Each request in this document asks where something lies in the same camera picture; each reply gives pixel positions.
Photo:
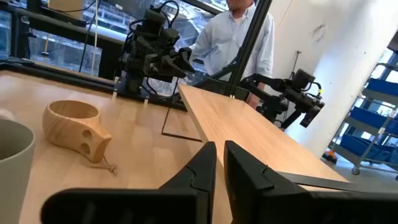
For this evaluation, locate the grey ceramic mug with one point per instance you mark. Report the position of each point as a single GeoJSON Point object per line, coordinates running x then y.
{"type": "Point", "coordinates": [14, 168]}

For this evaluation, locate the black background robot arm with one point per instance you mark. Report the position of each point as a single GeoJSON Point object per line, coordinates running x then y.
{"type": "Point", "coordinates": [289, 96]}

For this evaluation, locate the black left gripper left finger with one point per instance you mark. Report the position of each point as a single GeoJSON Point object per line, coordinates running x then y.
{"type": "Point", "coordinates": [140, 205]}

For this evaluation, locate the metal cart with blue bins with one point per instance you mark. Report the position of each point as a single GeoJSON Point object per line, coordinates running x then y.
{"type": "Point", "coordinates": [370, 124]}

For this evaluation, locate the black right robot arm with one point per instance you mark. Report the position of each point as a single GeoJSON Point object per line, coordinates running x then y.
{"type": "Point", "coordinates": [149, 37]}

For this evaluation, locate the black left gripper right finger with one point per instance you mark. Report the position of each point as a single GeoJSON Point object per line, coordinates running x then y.
{"type": "Point", "coordinates": [280, 205]}

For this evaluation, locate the orange floor object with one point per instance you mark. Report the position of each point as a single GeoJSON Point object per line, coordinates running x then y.
{"type": "Point", "coordinates": [330, 156]}

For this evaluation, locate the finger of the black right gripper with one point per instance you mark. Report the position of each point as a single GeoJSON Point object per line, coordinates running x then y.
{"type": "Point", "coordinates": [188, 60]}
{"type": "Point", "coordinates": [174, 70]}

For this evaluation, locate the person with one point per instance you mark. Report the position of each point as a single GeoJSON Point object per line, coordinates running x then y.
{"type": "Point", "coordinates": [227, 40]}

